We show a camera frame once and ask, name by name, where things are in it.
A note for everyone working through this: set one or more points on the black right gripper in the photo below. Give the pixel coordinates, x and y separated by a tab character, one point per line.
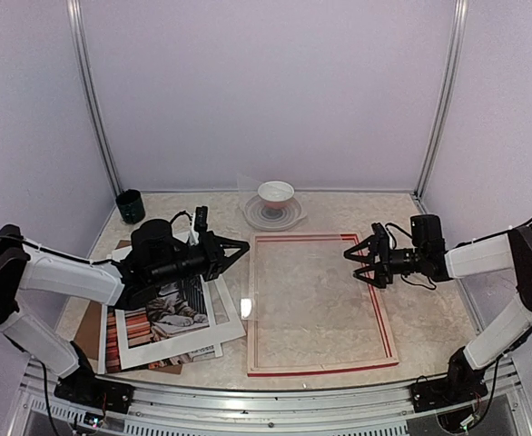
377	247

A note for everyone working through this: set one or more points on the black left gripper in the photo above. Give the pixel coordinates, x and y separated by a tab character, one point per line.
216	261

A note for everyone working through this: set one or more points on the red wooden picture frame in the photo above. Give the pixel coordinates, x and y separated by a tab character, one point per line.
346	336

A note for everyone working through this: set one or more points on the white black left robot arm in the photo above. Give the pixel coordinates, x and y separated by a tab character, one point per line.
157	258

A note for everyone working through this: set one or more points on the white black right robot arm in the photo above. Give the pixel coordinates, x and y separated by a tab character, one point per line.
506	255

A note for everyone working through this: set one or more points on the cat photo print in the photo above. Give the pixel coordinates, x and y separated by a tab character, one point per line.
180	308

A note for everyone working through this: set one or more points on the grey striped plate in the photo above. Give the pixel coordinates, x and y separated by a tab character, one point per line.
265	218

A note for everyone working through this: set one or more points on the orange white bowl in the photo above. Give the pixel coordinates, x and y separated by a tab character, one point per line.
276	194

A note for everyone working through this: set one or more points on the white mat board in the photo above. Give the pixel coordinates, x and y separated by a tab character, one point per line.
226	327

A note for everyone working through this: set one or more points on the dark green mug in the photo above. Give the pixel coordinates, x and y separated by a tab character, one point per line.
130	206

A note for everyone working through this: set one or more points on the brown backing board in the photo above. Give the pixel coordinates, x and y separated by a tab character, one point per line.
87	336

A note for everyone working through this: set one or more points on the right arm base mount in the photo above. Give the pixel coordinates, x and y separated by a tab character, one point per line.
429	395

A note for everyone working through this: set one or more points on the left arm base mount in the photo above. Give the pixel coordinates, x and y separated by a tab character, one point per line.
90	391

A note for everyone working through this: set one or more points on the right aluminium post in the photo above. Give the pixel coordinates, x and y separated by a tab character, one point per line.
445	97

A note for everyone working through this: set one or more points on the aluminium post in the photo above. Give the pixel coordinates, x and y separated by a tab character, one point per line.
445	97
75	16

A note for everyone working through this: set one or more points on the left aluminium post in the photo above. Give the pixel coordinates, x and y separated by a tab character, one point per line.
75	16

